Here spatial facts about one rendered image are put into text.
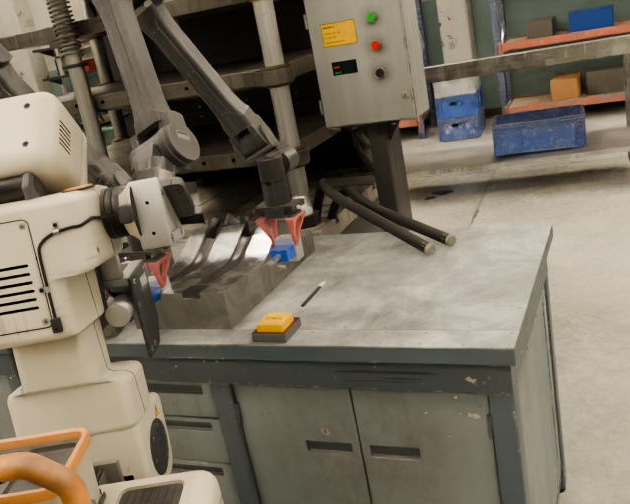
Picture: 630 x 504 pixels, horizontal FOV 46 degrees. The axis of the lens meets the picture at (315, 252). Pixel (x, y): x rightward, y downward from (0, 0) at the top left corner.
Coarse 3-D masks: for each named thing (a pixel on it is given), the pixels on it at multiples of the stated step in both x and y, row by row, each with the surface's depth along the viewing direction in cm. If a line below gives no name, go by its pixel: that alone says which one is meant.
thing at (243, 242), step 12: (228, 216) 197; (240, 216) 195; (216, 228) 198; (204, 240) 193; (240, 240) 188; (204, 252) 190; (240, 252) 185; (192, 264) 187; (228, 264) 182; (180, 276) 180; (216, 276) 175
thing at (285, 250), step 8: (280, 240) 166; (288, 240) 166; (280, 248) 164; (288, 248) 163; (296, 248) 166; (272, 256) 164; (280, 256) 163; (288, 256) 163; (296, 256) 166; (272, 264) 159
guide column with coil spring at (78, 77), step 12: (48, 0) 242; (60, 0) 241; (60, 12) 242; (60, 24) 243; (72, 36) 246; (72, 60) 247; (72, 72) 248; (84, 72) 250; (72, 84) 250; (84, 84) 250; (84, 96) 251; (84, 108) 252; (84, 120) 253; (96, 120) 254; (96, 132) 255; (96, 144) 256; (108, 156) 260
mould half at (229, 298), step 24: (192, 240) 194; (216, 240) 191; (264, 240) 184; (312, 240) 205; (216, 264) 183; (240, 264) 180; (264, 264) 179; (288, 264) 191; (168, 288) 170; (216, 288) 164; (240, 288) 168; (264, 288) 178; (168, 312) 169; (192, 312) 166; (216, 312) 164; (240, 312) 168
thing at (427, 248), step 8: (344, 200) 210; (352, 200) 209; (352, 208) 207; (360, 208) 205; (360, 216) 205; (368, 216) 202; (376, 216) 200; (376, 224) 199; (384, 224) 197; (392, 224) 195; (392, 232) 194; (400, 232) 192; (408, 232) 191; (408, 240) 189; (416, 240) 187; (424, 240) 187; (416, 248) 188; (424, 248) 185; (432, 248) 185
